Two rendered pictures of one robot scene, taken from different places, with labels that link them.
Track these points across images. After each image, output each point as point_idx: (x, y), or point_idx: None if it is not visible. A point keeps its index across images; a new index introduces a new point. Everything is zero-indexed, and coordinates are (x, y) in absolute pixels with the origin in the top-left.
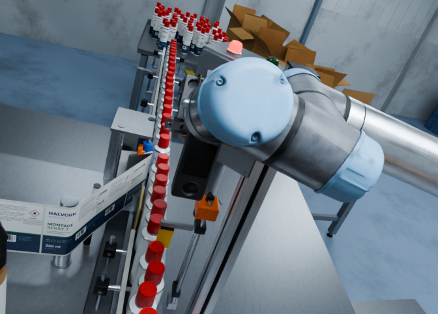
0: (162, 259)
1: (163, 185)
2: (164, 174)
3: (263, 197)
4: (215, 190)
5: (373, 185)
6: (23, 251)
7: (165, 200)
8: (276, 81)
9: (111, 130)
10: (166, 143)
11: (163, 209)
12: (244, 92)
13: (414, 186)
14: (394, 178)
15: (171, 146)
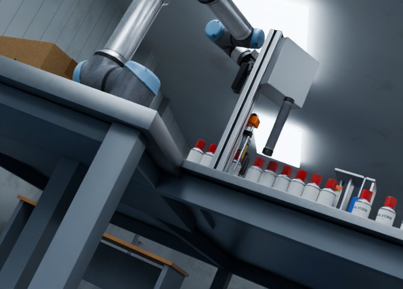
0: (234, 160)
1: (297, 173)
2: (311, 177)
3: (244, 87)
4: (271, 129)
5: (206, 26)
6: None
7: (292, 186)
8: None
9: (337, 180)
10: (361, 193)
11: (269, 161)
12: None
13: (216, 17)
14: (221, 22)
15: None
